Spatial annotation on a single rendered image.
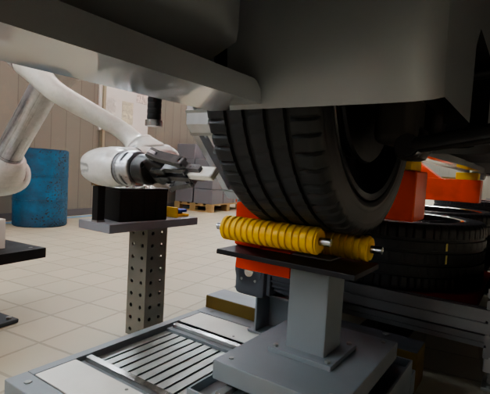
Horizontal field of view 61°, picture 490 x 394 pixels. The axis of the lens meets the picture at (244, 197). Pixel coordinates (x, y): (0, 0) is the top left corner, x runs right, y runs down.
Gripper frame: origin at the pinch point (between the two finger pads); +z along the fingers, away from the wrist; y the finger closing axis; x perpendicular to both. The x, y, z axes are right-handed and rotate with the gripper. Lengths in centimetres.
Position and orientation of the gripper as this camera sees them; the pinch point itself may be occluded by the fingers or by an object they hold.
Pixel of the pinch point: (202, 173)
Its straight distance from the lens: 92.7
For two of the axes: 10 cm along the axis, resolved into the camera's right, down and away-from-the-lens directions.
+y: -3.6, -6.9, -6.2
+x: 4.4, -7.2, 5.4
